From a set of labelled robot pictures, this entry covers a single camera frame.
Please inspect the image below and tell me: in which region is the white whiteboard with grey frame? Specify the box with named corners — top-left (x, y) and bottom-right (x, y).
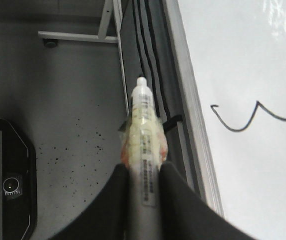
top-left (164, 0), bottom-right (286, 240)

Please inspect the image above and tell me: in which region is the grey stand leg with caster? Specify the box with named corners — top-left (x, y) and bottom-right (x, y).
top-left (37, 0), bottom-right (129, 110)

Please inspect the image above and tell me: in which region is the white whiteboard marker with magnet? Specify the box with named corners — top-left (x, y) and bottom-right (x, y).
top-left (121, 76), bottom-right (167, 240)

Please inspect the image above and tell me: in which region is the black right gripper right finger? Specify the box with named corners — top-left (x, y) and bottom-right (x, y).
top-left (159, 161), bottom-right (253, 240)

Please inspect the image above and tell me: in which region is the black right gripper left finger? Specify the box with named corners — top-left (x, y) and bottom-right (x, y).
top-left (47, 163), bottom-right (129, 240)

